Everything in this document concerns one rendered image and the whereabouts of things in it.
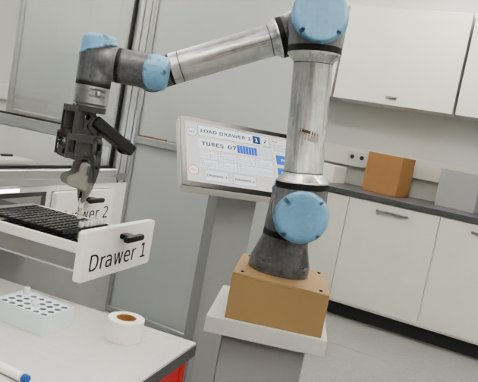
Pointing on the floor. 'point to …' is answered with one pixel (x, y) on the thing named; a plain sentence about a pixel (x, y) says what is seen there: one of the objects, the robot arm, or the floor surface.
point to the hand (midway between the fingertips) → (84, 196)
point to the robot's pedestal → (258, 348)
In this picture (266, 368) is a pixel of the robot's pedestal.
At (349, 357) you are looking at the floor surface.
